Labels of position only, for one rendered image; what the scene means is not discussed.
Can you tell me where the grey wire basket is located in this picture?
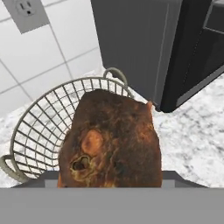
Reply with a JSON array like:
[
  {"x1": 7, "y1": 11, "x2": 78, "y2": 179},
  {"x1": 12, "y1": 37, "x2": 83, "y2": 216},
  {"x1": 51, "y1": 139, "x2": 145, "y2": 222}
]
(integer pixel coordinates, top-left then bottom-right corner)
[{"x1": 0, "y1": 66, "x2": 136, "y2": 184}]

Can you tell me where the grey microwave oven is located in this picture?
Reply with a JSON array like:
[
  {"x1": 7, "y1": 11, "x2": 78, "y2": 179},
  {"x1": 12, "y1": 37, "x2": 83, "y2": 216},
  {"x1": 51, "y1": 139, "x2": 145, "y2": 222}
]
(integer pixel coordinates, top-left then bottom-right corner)
[{"x1": 90, "y1": 0, "x2": 224, "y2": 114}]

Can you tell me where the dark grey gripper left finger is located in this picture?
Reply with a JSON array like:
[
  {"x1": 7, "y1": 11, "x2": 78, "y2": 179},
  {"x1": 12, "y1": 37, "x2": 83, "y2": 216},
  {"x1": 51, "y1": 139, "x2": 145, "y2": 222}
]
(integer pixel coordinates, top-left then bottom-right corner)
[{"x1": 11, "y1": 170, "x2": 61, "y2": 189}]

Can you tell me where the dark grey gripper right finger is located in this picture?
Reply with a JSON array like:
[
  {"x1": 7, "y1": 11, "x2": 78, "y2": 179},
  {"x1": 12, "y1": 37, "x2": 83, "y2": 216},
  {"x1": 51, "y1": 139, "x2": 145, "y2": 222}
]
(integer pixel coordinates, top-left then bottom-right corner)
[{"x1": 161, "y1": 171, "x2": 208, "y2": 189}]

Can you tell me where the grey wall power outlet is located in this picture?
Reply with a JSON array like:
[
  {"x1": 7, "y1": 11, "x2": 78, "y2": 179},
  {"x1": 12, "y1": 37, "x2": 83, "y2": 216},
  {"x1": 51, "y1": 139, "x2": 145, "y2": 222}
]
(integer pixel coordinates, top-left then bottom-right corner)
[{"x1": 2, "y1": 0, "x2": 51, "y2": 35}]

